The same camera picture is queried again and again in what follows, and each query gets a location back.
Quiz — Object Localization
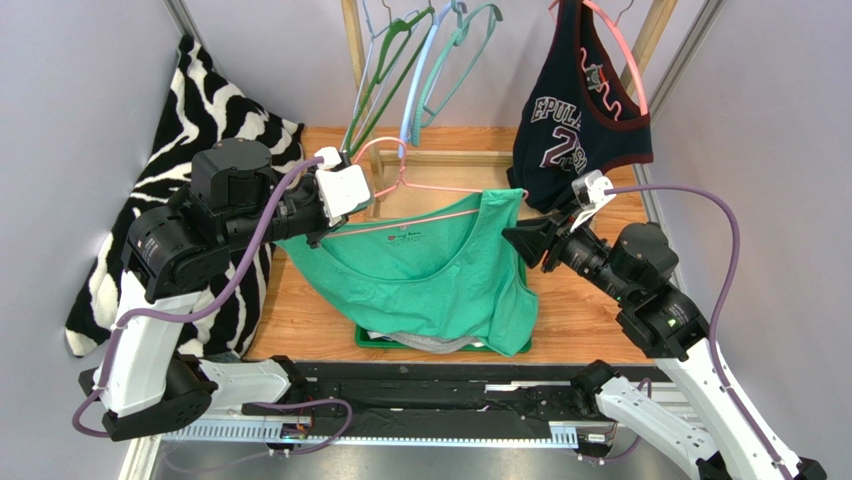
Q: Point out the green tank top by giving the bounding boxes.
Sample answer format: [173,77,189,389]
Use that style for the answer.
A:
[277,189,539,356]

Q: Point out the pink wire hanger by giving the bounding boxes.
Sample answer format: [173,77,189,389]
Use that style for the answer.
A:
[355,136,512,221]

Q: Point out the navy maroon tank top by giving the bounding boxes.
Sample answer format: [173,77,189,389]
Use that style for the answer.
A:
[507,1,654,214]

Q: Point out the grey tank top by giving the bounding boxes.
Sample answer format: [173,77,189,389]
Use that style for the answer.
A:
[384,332,482,355]

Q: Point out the teal plastic hanger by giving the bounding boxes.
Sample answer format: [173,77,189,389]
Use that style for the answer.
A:
[418,2,504,146]

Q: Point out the green plastic hanger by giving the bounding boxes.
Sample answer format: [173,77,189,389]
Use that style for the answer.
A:
[342,5,437,158]

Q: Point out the light blue plastic hanger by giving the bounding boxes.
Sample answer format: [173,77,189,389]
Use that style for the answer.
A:
[399,1,468,146]

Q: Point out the pink plastic hanger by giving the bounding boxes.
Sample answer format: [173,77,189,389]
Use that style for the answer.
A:
[583,0,650,120]

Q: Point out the light blue wire hanger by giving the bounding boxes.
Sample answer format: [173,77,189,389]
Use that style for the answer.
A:
[339,0,427,154]

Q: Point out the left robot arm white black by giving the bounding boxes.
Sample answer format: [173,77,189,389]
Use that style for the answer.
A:
[79,138,374,442]

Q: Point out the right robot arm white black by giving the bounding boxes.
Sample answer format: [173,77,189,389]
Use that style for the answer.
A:
[502,215,827,479]

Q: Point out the green plastic tray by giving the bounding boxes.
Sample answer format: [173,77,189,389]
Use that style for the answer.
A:
[354,326,493,352]

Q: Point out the zebra print blanket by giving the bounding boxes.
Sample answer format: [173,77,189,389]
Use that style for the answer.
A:
[64,35,305,358]

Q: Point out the wooden clothes rack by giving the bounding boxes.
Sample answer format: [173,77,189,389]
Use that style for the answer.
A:
[341,1,678,193]

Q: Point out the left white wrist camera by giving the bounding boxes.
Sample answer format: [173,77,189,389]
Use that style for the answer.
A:
[314,147,374,227]

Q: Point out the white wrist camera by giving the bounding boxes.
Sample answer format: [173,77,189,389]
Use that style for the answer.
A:
[314,147,374,227]
[570,170,616,233]

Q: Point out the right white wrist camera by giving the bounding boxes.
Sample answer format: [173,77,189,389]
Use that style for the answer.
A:
[570,170,616,233]

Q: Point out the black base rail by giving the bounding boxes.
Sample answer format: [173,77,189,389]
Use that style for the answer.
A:
[166,359,733,451]

